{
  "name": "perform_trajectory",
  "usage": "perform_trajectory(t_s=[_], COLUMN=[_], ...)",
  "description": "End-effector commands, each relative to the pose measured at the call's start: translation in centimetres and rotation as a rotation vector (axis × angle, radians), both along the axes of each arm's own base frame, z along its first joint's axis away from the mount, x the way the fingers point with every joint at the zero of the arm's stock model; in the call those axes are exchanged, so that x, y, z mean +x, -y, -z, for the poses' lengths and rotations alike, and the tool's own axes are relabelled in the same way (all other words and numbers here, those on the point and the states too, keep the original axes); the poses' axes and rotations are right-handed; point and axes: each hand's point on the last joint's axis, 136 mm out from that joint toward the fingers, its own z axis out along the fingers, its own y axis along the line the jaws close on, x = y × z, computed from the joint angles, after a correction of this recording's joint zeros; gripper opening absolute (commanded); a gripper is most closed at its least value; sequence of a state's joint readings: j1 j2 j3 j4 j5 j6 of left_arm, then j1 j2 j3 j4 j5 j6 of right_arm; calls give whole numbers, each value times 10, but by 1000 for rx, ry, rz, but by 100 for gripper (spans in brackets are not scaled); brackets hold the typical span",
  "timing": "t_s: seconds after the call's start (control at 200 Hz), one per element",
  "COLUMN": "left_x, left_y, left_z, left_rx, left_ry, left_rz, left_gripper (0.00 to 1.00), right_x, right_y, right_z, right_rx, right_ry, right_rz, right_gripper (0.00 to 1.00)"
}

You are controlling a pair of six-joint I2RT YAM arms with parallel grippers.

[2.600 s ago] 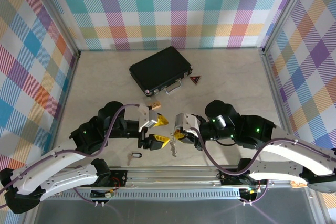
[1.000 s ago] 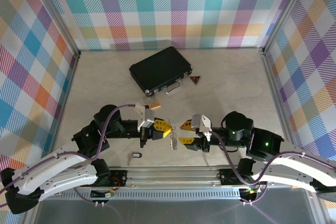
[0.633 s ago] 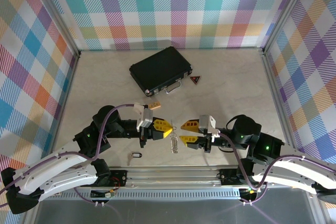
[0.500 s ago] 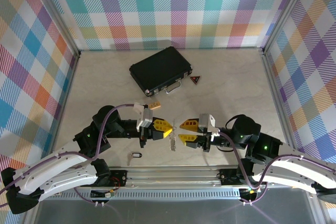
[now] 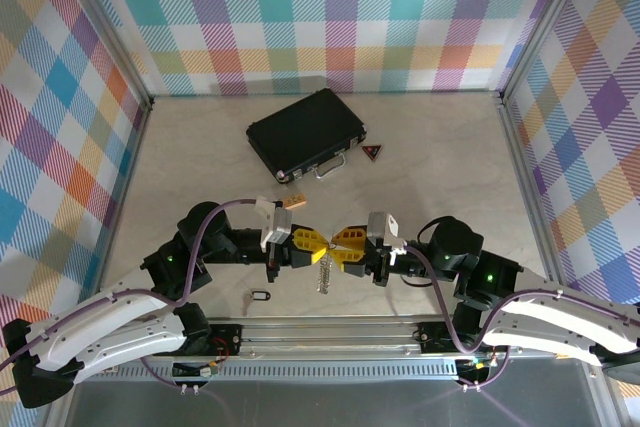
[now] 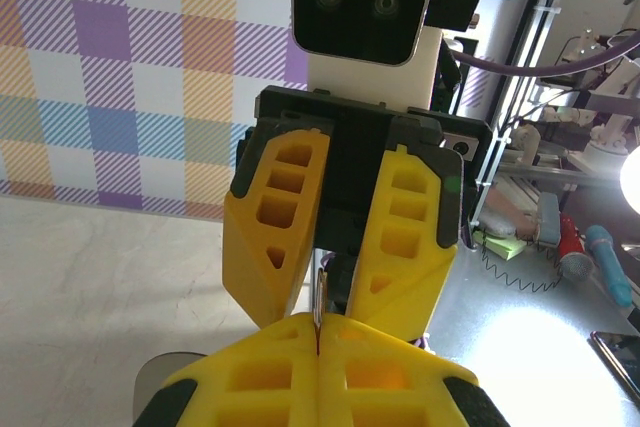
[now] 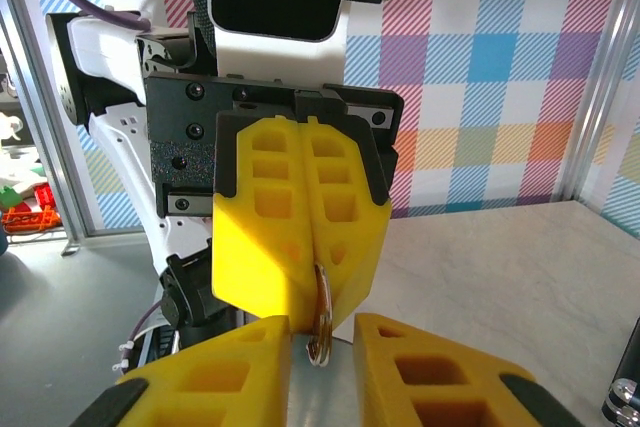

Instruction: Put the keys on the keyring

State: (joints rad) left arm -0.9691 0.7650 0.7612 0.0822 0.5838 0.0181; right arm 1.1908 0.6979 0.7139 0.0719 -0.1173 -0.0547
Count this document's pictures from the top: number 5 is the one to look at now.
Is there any silver keyring with chain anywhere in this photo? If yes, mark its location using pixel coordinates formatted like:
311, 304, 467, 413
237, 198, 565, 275
313, 245, 337, 294

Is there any black carrying case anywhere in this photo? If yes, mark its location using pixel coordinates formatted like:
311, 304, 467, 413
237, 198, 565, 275
244, 88, 369, 184

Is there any grey metal panel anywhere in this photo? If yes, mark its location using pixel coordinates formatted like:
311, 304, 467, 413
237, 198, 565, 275
47, 376, 609, 427

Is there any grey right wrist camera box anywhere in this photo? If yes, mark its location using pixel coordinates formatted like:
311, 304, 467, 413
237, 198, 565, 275
367, 210, 407, 256

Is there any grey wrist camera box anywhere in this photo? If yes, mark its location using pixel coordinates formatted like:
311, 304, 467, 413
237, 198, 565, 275
367, 210, 407, 256
254, 195, 294, 252

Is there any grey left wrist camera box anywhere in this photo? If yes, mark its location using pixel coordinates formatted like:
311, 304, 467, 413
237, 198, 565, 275
254, 195, 294, 252

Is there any aluminium mounting rail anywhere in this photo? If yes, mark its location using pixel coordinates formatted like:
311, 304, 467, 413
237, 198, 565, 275
209, 317, 454, 359

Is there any aluminium frame floor rail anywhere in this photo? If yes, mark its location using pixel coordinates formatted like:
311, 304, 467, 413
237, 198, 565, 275
496, 94, 571, 291
88, 99, 156, 301

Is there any black connector bracket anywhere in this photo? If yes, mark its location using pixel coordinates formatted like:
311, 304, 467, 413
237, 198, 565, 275
171, 359, 222, 381
455, 355, 496, 381

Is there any slotted metal cable duct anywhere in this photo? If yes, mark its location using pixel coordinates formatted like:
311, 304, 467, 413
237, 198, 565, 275
102, 361, 464, 382

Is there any aluminium frame post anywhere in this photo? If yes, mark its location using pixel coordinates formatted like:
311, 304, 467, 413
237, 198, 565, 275
497, 0, 599, 106
49, 0, 157, 111

